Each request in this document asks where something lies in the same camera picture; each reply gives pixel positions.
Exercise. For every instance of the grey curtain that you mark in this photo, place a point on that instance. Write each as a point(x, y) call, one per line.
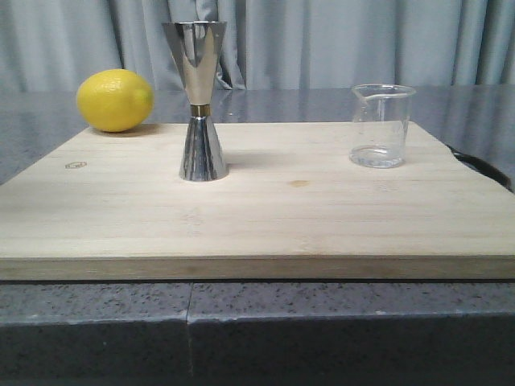
point(55, 45)

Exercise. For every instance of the clear glass beaker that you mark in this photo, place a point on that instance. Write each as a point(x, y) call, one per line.
point(382, 114)

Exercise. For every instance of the light wooden cutting board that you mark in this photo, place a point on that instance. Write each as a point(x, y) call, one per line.
point(106, 206)

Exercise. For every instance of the steel double jigger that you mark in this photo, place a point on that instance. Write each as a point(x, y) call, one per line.
point(196, 48)

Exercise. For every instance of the yellow lemon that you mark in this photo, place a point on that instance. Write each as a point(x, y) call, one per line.
point(115, 100)

